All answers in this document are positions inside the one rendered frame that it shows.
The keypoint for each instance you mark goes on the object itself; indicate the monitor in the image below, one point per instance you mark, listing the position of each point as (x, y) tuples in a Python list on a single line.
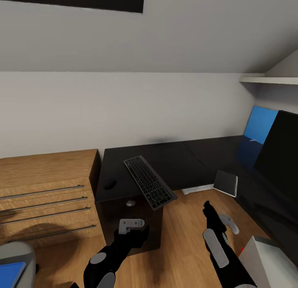
[(278, 159)]

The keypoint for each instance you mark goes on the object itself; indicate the swivel chair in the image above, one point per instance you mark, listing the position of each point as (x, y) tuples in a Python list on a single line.
[(20, 251)]

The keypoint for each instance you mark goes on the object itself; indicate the folder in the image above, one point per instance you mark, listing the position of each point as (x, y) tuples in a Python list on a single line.
[(10, 273)]

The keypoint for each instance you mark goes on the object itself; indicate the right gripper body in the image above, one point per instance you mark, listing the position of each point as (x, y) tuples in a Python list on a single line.
[(212, 215)]

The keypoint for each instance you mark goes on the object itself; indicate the keyboard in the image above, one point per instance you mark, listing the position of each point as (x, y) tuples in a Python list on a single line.
[(155, 190)]

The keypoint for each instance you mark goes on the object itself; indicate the mouse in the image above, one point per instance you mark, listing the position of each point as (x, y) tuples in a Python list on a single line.
[(109, 183)]

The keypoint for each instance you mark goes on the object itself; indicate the notebook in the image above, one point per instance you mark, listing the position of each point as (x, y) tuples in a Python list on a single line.
[(226, 183)]

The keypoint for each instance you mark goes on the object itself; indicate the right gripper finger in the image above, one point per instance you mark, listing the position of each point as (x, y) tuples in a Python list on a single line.
[(207, 204)]

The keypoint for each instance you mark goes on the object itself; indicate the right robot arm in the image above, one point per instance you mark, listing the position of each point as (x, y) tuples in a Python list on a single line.
[(230, 270)]

